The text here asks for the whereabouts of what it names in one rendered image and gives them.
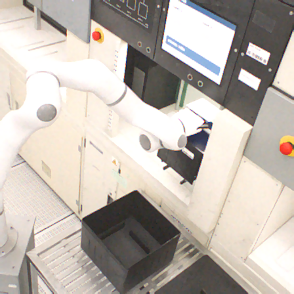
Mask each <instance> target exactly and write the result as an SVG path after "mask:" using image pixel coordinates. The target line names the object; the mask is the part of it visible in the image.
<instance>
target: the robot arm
mask: <svg viewBox="0 0 294 294"><path fill-rule="evenodd" d="M61 87H68V88H71V89H75V90H78V91H83V92H91V93H93V94H94V95H96V96H97V97H99V99H101V100H102V101H103V102H104V103H105V104H107V105H108V106H109V107H110V108H111V109H112V110H113V111H114V112H115V113H116V114H117V115H118V116H119V117H120V118H122V119H123V120H124V121H126V122H127V123H129V124H130V125H132V126H135V127H138V128H139V129H142V130H143V131H141V132H139V134H138V142H139V144H140V146H142V148H143V149H144V150H145V151H146V152H153V151H155V150H157V149H160V148H168V149H171V150H180V149H182V148H184V146H186V143H187V136H190V135H193V134H196V133H198V132H200V131H201V130H202V129H207V128H208V124H207V121H206V120H204V119H203V118H202V117H198V115H197V114H196V113H195V112H193V111H192V110H191V109H187V108H183V109H182V111H180V112H179V113H177V114H175V115H174V116H173V117H171V118H170V117H168V116H167V115H165V114H164V113H162V112H161V111H159V110H158V109H156V108H154V107H152V106H150V105H148V104H146V103H145V102H143V101H142V100H141V99H139V97H138V96H137V95H136V94H135V93H134V92H132V90H130V88H128V86H126V84H124V82H122V80H120V78H118V76H117V75H116V74H115V73H114V72H113V71H111V69H109V67H107V66H106V65H105V63H103V62H101V61H99V60H96V59H84V60H78V61H75V62H59V61H55V60H42V61H39V62H36V63H35V64H33V66H31V67H30V68H29V69H28V71H27V72H26V99H25V102H24V104H23V105H22V107H21V108H19V109H18V110H14V111H11V112H9V113H8V114H6V115H5V116H4V118H3V119H2V120H1V121H0V258H1V257H4V256H5V255H8V254H9V253H10V252H11V251H12V250H13V249H14V247H15V246H16V242H17V239H18V235H17V231H16V229H15V227H14V226H13V225H12V224H11V223H9V222H6V220H5V210H4V204H3V191H2V187H3V185H4V183H5V181H6V178H7V176H8V175H9V173H10V170H11V167H12V165H13V163H14V161H15V159H16V157H17V155H18V152H19V151H20V149H21V147H23V145H24V144H25V143H26V141H27V140H28V139H29V138H30V136H31V135H32V134H33V133H34V132H36V131H37V130H39V129H42V128H45V127H48V126H50V125H52V124H53V123H54V122H55V121H56V120H57V119H58V117H59V115H60V113H61V111H62V95H61V92H60V88H61Z"/></svg>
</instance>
